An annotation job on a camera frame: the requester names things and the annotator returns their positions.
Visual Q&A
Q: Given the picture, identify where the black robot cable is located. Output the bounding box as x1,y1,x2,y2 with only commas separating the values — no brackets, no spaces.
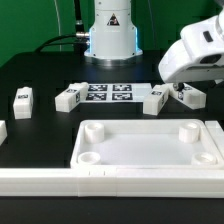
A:
34,0,91,54

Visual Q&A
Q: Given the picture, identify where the white left fence block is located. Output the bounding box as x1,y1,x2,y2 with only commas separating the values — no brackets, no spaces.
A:
0,120,7,146

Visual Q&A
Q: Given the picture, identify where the white right fence bar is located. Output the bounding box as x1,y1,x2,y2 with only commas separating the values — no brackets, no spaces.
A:
205,121,224,164

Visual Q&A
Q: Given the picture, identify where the white front fence bar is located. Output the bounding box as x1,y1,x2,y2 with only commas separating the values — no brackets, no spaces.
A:
0,168,224,198

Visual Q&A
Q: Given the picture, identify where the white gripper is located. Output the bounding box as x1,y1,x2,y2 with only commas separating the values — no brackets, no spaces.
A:
158,13,224,83

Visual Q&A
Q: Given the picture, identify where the white fence bar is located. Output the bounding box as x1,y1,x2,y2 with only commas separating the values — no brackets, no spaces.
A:
0,168,224,198
205,121,224,164

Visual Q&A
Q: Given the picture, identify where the white desk top tray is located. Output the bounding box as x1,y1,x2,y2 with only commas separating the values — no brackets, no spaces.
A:
70,119,224,169

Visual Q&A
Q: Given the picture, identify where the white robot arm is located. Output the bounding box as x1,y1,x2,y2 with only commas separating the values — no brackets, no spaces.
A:
85,0,224,83

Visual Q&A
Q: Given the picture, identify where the white marker base plate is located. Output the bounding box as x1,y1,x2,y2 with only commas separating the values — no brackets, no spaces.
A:
82,83,152,103

